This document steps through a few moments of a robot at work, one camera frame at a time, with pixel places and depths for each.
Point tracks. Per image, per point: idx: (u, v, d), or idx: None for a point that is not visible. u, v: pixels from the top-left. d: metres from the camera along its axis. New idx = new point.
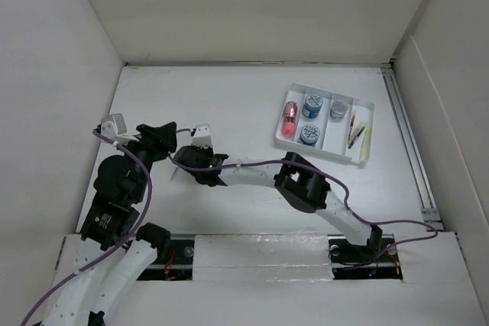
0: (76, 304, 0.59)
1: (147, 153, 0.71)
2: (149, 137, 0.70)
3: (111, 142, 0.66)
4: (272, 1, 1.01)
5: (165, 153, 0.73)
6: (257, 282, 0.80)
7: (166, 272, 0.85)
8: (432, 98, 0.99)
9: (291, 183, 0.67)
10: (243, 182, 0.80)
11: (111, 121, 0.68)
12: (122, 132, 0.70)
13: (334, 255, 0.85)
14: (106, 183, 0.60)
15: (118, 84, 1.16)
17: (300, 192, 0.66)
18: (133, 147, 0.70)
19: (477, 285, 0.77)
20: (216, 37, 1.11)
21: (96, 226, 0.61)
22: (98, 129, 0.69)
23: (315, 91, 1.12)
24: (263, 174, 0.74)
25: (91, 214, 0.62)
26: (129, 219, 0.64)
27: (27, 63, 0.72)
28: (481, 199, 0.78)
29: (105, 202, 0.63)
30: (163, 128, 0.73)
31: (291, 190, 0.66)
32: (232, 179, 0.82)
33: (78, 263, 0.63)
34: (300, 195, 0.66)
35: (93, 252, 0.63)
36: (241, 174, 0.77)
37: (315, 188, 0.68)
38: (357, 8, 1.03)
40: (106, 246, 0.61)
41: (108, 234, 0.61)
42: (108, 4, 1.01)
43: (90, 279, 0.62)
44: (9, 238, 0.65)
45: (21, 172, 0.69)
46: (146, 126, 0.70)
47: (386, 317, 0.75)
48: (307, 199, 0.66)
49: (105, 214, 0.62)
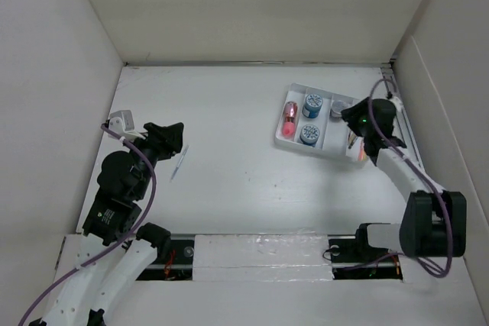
0: (77, 299, 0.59)
1: (152, 152, 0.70)
2: (155, 135, 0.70)
3: (117, 137, 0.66)
4: (272, 1, 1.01)
5: (170, 153, 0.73)
6: (257, 282, 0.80)
7: (166, 272, 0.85)
8: (431, 98, 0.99)
9: (425, 209, 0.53)
10: (386, 171, 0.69)
11: (120, 116, 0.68)
12: (130, 129, 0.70)
13: (334, 255, 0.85)
14: (111, 179, 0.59)
15: (118, 85, 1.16)
17: (422, 225, 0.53)
18: (139, 145, 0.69)
19: (477, 285, 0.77)
20: (215, 37, 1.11)
21: (98, 221, 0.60)
22: (105, 124, 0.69)
23: (314, 91, 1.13)
24: (412, 180, 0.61)
25: (93, 209, 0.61)
26: (131, 215, 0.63)
27: (27, 63, 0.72)
28: (481, 199, 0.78)
29: (107, 198, 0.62)
30: (170, 128, 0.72)
31: (417, 212, 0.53)
32: (383, 164, 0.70)
33: (79, 258, 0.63)
34: (419, 230, 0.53)
35: (95, 247, 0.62)
36: (396, 166, 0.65)
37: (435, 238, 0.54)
38: (357, 9, 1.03)
40: (108, 241, 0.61)
41: (109, 230, 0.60)
42: (109, 5, 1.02)
43: (91, 275, 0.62)
44: (9, 238, 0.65)
45: (21, 172, 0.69)
46: (153, 124, 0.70)
47: (386, 317, 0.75)
48: (418, 231, 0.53)
49: (107, 211, 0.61)
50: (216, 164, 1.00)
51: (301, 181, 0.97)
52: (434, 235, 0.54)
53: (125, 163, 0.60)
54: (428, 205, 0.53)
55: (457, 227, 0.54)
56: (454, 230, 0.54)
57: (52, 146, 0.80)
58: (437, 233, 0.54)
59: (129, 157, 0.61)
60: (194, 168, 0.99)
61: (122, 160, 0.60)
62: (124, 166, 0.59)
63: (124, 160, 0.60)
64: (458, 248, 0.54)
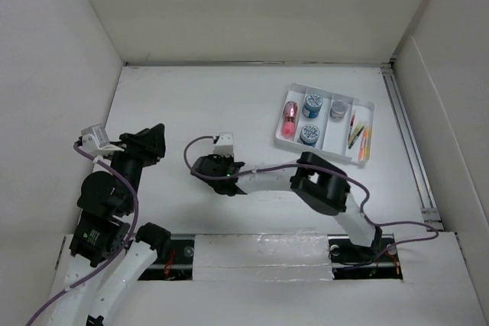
0: (70, 317, 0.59)
1: (135, 162, 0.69)
2: (133, 144, 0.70)
3: (91, 158, 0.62)
4: (272, 1, 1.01)
5: (153, 159, 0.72)
6: (257, 281, 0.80)
7: (166, 272, 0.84)
8: (432, 98, 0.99)
9: (310, 185, 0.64)
10: (257, 188, 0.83)
11: (92, 133, 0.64)
12: (105, 143, 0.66)
13: (334, 255, 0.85)
14: (90, 201, 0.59)
15: (118, 84, 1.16)
17: (320, 195, 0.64)
18: (119, 158, 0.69)
19: (478, 285, 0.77)
20: (215, 37, 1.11)
21: (85, 242, 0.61)
22: (79, 140, 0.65)
23: (314, 91, 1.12)
24: (279, 177, 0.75)
25: (79, 230, 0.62)
26: (118, 234, 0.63)
27: (28, 63, 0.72)
28: (481, 198, 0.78)
29: (93, 218, 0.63)
30: (147, 135, 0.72)
31: (309, 192, 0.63)
32: (253, 186, 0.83)
33: (69, 279, 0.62)
34: (323, 201, 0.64)
35: (84, 267, 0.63)
36: (257, 181, 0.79)
37: (334, 192, 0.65)
38: (357, 8, 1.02)
40: (96, 262, 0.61)
41: (96, 250, 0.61)
42: (108, 4, 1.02)
43: (82, 294, 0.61)
44: (10, 238, 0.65)
45: (21, 172, 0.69)
46: (127, 133, 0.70)
47: (386, 317, 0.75)
48: (327, 201, 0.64)
49: (92, 231, 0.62)
50: None
51: None
52: (334, 188, 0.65)
53: (105, 185, 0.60)
54: (309, 182, 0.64)
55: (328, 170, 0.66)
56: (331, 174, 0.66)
57: (52, 146, 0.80)
58: (330, 185, 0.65)
59: (108, 179, 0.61)
60: None
61: (100, 184, 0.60)
62: (104, 188, 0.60)
63: (102, 184, 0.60)
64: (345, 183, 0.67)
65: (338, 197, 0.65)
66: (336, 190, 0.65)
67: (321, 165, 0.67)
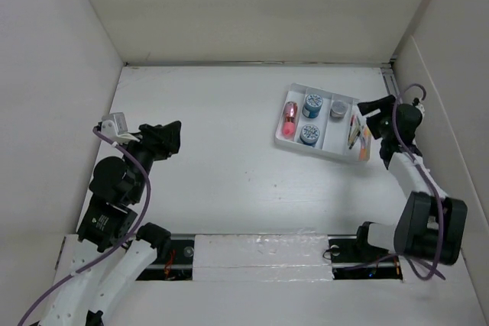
0: (73, 305, 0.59)
1: (147, 154, 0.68)
2: (151, 137, 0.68)
3: (110, 142, 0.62)
4: (273, 1, 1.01)
5: (166, 154, 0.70)
6: (257, 281, 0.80)
7: (166, 272, 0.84)
8: (432, 98, 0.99)
9: (421, 213, 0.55)
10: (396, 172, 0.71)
11: (112, 120, 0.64)
12: (123, 132, 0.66)
13: (334, 255, 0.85)
14: (101, 185, 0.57)
15: (118, 85, 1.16)
17: (416, 226, 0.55)
18: (133, 147, 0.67)
19: (478, 285, 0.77)
20: (215, 37, 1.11)
21: (93, 227, 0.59)
22: (98, 127, 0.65)
23: (314, 91, 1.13)
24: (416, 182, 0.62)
25: (87, 215, 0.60)
26: (126, 221, 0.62)
27: (27, 64, 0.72)
28: (481, 198, 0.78)
29: (102, 204, 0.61)
30: (166, 128, 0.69)
31: (415, 213, 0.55)
32: (396, 168, 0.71)
33: (75, 264, 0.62)
34: (412, 229, 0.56)
35: (90, 253, 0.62)
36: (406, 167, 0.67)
37: (425, 242, 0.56)
38: (357, 8, 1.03)
40: (103, 247, 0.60)
41: (105, 235, 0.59)
42: (108, 4, 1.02)
43: (86, 281, 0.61)
44: (10, 237, 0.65)
45: (21, 172, 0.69)
46: (147, 125, 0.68)
47: (386, 316, 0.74)
48: (411, 232, 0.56)
49: (102, 216, 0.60)
50: (215, 165, 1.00)
51: (302, 180, 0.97)
52: (429, 250, 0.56)
53: (117, 169, 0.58)
54: (426, 208, 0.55)
55: (451, 236, 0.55)
56: (449, 238, 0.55)
57: (52, 146, 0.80)
58: (431, 246, 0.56)
59: (121, 163, 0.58)
60: (194, 167, 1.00)
61: (112, 167, 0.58)
62: (116, 172, 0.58)
63: (114, 168, 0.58)
64: (450, 256, 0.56)
65: (425, 250, 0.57)
66: (425, 253, 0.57)
67: (452, 228, 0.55)
